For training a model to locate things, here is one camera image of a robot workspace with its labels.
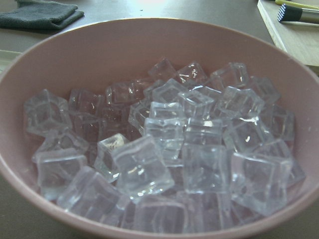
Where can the pink bowl of ice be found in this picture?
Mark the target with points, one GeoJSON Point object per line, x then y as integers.
{"type": "Point", "coordinates": [161, 129]}

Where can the bamboo cutting board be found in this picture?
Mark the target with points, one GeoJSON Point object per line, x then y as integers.
{"type": "Point", "coordinates": [300, 40]}

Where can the yellow plastic knife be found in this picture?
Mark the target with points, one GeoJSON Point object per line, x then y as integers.
{"type": "Point", "coordinates": [295, 4]}

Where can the grey folded cloth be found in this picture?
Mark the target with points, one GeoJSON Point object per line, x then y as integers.
{"type": "Point", "coordinates": [40, 14]}

